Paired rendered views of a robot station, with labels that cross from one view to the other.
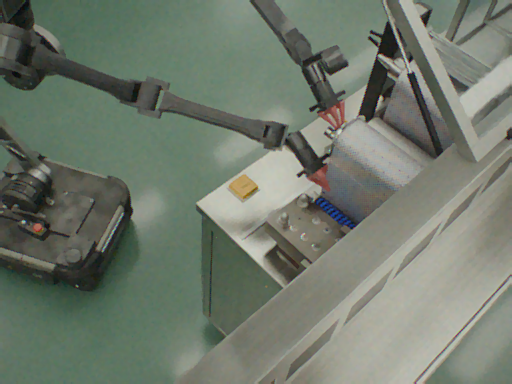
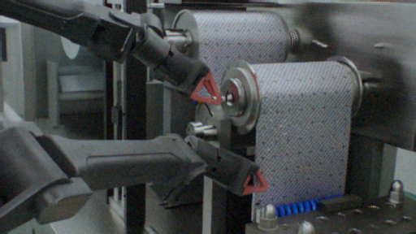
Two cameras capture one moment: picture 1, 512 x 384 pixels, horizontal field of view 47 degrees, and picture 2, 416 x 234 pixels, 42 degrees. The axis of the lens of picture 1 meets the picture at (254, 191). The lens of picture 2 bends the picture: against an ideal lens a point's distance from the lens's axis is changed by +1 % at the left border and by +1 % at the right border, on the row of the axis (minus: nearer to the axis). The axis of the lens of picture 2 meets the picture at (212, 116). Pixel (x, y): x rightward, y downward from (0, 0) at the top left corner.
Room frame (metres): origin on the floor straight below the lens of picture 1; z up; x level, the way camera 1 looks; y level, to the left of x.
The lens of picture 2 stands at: (0.85, 0.77, 1.44)
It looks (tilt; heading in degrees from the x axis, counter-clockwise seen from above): 12 degrees down; 289
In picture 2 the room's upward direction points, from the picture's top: 2 degrees clockwise
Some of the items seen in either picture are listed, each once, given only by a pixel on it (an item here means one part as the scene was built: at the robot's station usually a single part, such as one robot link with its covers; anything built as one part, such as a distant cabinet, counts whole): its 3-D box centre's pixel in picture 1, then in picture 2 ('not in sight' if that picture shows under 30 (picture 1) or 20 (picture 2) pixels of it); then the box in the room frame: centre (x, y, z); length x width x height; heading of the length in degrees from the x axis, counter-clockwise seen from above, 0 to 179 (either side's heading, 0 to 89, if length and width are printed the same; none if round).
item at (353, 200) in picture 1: (354, 203); (302, 168); (1.02, -0.29, 1.11); 0.23 x 0.01 x 0.18; 49
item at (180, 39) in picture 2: (402, 71); (174, 42); (1.35, -0.39, 1.33); 0.06 x 0.06 x 0.06; 49
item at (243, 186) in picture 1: (243, 186); not in sight; (1.18, 0.04, 0.91); 0.07 x 0.07 x 0.02; 49
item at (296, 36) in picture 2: not in sight; (284, 41); (1.15, -0.63, 1.33); 0.07 x 0.07 x 0.07; 49
